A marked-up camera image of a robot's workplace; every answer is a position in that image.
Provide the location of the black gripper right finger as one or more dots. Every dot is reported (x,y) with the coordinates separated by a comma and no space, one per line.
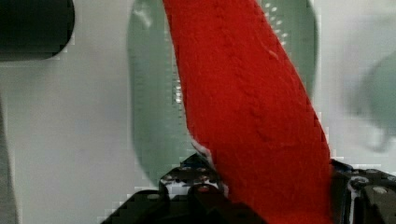
(362,196)

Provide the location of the red felt ketchup bottle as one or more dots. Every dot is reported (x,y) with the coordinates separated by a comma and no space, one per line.
(248,111)

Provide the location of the green round bowl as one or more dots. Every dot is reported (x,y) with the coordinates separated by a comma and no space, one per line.
(374,100)

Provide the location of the black object top left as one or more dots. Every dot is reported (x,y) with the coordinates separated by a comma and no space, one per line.
(35,29)

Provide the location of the green strainer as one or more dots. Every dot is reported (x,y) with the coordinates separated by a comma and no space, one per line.
(159,132)

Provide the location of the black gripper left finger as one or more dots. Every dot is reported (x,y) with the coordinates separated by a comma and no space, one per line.
(191,193)

